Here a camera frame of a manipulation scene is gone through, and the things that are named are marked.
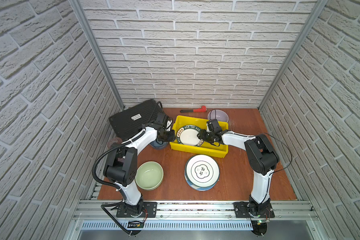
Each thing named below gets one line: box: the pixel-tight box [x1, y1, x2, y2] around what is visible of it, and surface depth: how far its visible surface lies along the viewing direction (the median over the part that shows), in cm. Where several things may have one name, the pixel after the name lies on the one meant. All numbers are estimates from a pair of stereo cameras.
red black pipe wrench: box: [180, 105, 207, 113], surface depth 120 cm
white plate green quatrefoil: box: [186, 154, 220, 188], surface depth 86 cm
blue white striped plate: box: [184, 172, 221, 192], surface depth 81 cm
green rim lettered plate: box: [176, 125, 204, 147], surface depth 103 cm
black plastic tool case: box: [109, 99, 163, 142], surface depth 105 cm
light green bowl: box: [135, 161, 164, 191], surface depth 83 cm
